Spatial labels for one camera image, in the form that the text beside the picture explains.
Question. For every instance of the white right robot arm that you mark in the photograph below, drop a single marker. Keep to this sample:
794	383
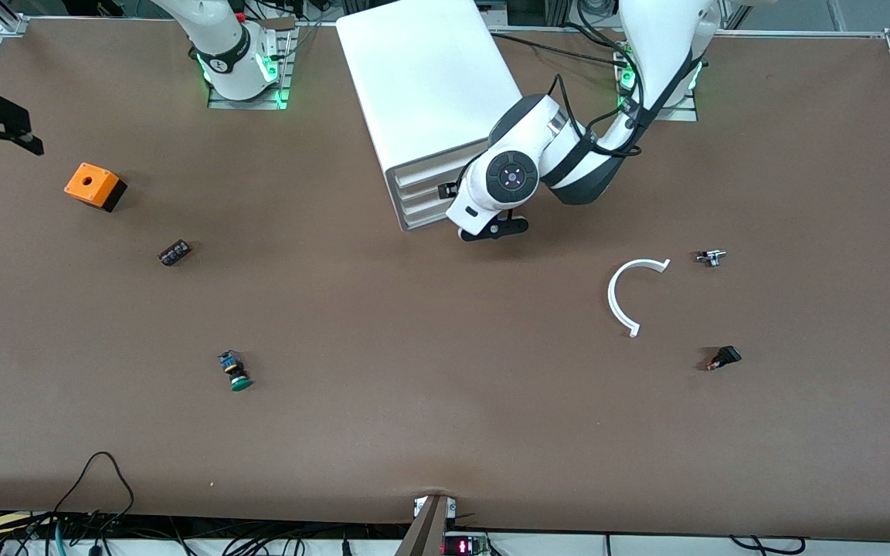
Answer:
229	46

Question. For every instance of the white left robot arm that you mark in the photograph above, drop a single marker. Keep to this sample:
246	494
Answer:
653	38

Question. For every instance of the green push button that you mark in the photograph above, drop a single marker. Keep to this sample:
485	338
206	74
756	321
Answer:
238	378

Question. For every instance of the white curved plastic arc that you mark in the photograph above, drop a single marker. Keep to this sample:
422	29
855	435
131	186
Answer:
612	297

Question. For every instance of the small black cylindrical component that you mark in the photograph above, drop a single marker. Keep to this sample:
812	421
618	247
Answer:
174	253

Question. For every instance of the red digit display module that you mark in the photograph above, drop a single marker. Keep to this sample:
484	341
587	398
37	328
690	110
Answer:
464	547

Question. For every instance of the black left camera bracket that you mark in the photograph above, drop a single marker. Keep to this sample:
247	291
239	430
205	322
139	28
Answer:
503	228

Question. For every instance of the orange button enclosure box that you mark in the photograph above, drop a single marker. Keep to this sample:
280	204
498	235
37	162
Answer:
90	184

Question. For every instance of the small silver toggle switch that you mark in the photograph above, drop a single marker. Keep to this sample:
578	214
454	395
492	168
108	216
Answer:
711	258

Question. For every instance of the white post clamp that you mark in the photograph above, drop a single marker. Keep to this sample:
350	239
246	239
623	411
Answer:
417	506

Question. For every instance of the black rocker switch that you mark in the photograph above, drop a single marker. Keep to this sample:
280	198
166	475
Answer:
727	356

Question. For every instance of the wooden camera post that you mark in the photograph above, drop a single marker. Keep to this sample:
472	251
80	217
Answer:
426	533

